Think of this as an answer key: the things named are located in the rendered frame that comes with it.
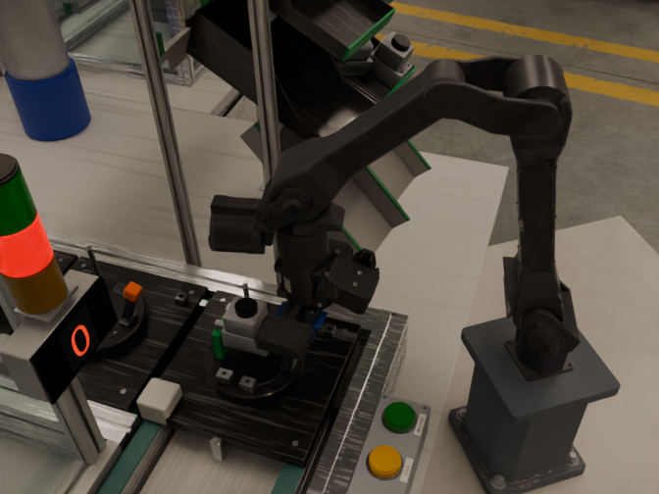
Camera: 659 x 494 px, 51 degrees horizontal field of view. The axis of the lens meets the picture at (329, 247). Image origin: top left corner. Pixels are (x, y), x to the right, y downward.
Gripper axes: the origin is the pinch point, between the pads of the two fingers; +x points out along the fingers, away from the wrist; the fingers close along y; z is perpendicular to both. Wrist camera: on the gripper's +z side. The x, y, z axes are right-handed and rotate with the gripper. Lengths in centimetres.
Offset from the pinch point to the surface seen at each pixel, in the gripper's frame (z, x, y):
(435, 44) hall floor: -46, 109, 302
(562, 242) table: 30, 23, 53
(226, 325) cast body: -10.8, 2.2, -2.4
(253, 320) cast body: -7.1, 0.7, -1.5
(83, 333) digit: -17.6, -11.3, -18.4
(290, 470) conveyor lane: 1.7, 14.5, -12.6
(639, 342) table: 45, 23, 32
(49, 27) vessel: -82, -3, 59
